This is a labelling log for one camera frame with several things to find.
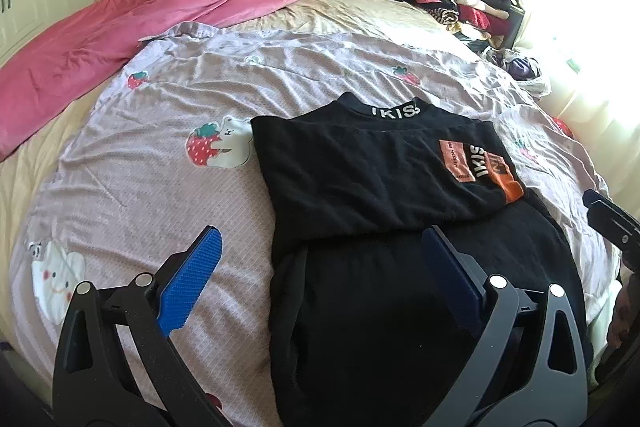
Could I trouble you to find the black bedside box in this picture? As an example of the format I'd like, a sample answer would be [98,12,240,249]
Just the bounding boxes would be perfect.
[507,2,527,50]

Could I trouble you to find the beige bed sheet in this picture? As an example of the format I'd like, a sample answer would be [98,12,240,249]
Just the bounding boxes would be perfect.
[0,0,473,343]

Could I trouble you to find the crumpled clothes at bedside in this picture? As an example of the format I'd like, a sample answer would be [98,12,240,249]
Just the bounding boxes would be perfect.
[482,47,551,95]

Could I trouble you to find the pink blanket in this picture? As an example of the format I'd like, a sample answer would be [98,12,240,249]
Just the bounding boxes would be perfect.
[0,0,306,162]

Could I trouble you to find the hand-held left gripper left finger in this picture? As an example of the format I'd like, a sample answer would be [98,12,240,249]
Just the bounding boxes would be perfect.
[52,226,236,427]

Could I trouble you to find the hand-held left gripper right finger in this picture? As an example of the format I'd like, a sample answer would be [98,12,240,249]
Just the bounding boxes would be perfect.
[421,226,591,427]

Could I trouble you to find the person's right hand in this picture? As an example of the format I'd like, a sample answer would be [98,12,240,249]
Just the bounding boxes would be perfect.
[606,279,640,350]

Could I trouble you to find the lilac printed bed cover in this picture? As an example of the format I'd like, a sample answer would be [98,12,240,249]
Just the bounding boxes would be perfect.
[7,22,621,427]

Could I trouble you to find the black sweater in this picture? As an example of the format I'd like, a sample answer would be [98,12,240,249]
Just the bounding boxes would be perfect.
[250,92,596,427]

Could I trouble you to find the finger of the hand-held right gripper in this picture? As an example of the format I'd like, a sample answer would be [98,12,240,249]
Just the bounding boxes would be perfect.
[582,189,640,268]

